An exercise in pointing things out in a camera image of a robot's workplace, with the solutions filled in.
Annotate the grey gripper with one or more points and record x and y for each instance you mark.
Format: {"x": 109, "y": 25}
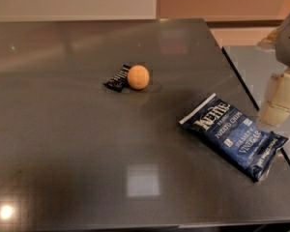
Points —
{"x": 277, "y": 102}

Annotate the orange fruit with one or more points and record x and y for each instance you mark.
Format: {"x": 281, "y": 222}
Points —
{"x": 138, "y": 77}

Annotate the grey side table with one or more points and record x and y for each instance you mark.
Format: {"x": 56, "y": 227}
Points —
{"x": 255, "y": 68}

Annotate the blue Kettle chips bag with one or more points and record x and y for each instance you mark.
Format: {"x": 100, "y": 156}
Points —
{"x": 235, "y": 136}

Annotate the black snack bar wrapper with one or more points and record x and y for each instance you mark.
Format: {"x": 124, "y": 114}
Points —
{"x": 120, "y": 80}

